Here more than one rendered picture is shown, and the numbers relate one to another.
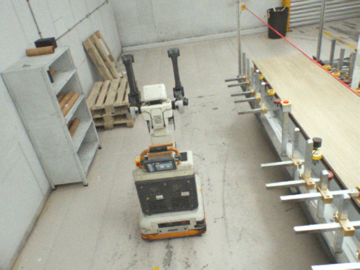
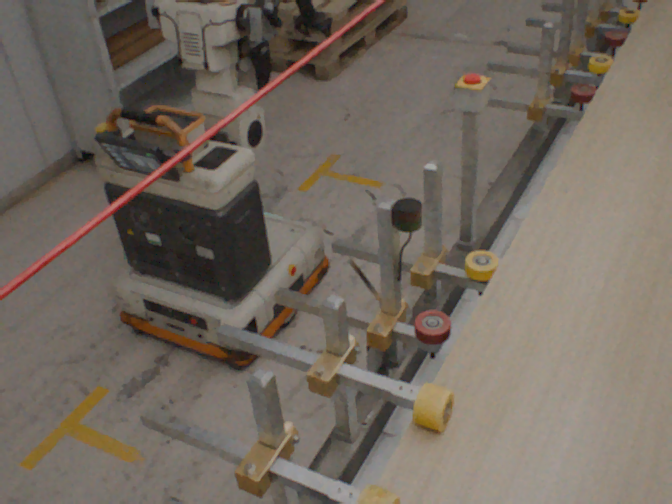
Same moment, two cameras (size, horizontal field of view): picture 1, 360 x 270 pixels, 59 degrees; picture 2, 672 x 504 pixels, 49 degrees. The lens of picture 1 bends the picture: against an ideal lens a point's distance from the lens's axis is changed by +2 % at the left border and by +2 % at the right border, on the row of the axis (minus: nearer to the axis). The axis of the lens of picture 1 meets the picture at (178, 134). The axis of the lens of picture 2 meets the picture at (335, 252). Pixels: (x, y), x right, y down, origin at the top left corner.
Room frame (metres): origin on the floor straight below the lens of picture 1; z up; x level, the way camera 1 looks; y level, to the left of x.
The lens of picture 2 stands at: (0.54, -1.37, 2.03)
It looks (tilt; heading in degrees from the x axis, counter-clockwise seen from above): 37 degrees down; 28
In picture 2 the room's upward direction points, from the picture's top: 6 degrees counter-clockwise
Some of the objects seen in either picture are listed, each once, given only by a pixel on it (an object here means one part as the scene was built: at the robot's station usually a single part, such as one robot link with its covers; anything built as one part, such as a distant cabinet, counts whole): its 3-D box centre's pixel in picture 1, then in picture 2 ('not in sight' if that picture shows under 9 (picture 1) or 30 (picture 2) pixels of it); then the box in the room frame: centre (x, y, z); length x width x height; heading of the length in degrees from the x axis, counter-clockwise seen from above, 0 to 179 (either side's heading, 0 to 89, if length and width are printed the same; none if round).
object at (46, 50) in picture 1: (40, 51); not in sight; (3.75, 1.42, 1.59); 0.30 x 0.08 x 0.08; 86
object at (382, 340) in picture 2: (307, 180); (389, 323); (1.71, -0.87, 0.85); 0.14 x 0.06 x 0.05; 176
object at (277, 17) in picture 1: (277, 22); not in sight; (8.53, -3.06, 0.36); 0.59 x 0.58 x 0.73; 176
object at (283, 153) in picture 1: (284, 133); (469, 180); (2.25, -0.90, 0.93); 0.05 x 0.05 x 0.45; 86
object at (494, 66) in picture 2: (253, 99); (543, 73); (3.20, -0.90, 0.83); 0.43 x 0.03 x 0.04; 86
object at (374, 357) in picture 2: (300, 186); (389, 334); (1.77, -0.84, 0.75); 0.26 x 0.01 x 0.10; 176
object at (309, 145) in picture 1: (307, 169); (391, 288); (1.74, -0.86, 0.93); 0.04 x 0.04 x 0.48; 86
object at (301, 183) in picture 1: (297, 183); (355, 319); (1.70, -0.78, 0.84); 0.43 x 0.03 x 0.04; 86
